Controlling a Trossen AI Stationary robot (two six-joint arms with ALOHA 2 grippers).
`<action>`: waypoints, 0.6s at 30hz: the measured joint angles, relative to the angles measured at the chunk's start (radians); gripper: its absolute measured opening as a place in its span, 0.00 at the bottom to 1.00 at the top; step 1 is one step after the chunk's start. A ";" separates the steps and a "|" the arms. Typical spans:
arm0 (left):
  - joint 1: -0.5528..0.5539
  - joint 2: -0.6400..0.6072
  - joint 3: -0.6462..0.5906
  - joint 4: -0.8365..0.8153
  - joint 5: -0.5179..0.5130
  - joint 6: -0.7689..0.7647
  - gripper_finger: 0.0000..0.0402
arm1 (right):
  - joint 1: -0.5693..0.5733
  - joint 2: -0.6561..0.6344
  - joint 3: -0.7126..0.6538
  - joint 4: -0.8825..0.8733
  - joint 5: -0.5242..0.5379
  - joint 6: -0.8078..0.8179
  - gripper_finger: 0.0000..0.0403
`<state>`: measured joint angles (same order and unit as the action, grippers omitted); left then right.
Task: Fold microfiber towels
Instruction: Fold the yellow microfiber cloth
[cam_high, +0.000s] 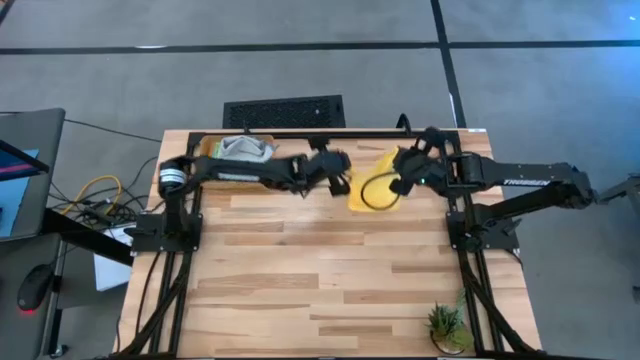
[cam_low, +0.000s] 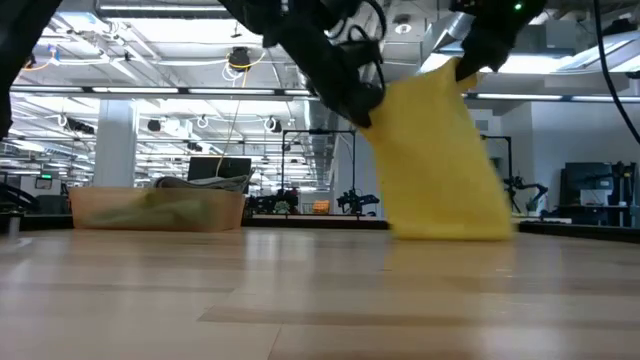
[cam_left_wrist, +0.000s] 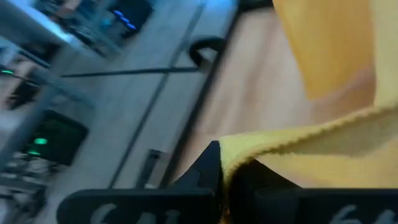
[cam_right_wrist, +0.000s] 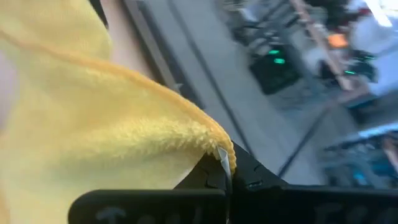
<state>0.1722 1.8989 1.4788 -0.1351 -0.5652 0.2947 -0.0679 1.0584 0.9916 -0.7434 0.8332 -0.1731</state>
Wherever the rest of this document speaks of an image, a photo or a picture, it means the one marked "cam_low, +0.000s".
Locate smooth silver ventilation duct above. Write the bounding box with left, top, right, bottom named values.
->
left=417, top=9, right=474, bottom=74

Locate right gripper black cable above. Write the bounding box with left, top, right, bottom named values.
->
left=591, top=0, right=640, bottom=147

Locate long ceiling light bar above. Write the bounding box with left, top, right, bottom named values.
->
left=9, top=83, right=321, bottom=102

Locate black ceiling device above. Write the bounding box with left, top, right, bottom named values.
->
left=227, top=45, right=252, bottom=72

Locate dark background monitor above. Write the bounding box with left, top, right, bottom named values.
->
left=560, top=160, right=617, bottom=207

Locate ribbed silver ventilation duct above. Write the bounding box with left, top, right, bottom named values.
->
left=299, top=97, right=346, bottom=174

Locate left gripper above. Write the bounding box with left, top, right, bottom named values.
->
left=218, top=0, right=386, bottom=130

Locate green microfiber towel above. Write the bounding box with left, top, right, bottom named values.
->
left=87, top=192, right=214, bottom=227

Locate white building column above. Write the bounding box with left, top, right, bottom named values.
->
left=91, top=98, right=140, bottom=189

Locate black aluminium table frame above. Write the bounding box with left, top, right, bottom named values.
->
left=0, top=212, right=640, bottom=245

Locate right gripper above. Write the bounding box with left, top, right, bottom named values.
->
left=448, top=0, right=550, bottom=83

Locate grey microfiber towel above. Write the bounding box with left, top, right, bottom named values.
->
left=152, top=168, right=256, bottom=194

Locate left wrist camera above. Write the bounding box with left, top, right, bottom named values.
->
left=343, top=38, right=385, bottom=69

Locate yellow microfiber towel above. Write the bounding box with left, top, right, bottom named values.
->
left=358, top=56, right=515, bottom=243

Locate orange plastic tray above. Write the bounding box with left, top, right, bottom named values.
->
left=68, top=185, right=248, bottom=233

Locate black flat monitor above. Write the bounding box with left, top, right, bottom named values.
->
left=186, top=155, right=253, bottom=182

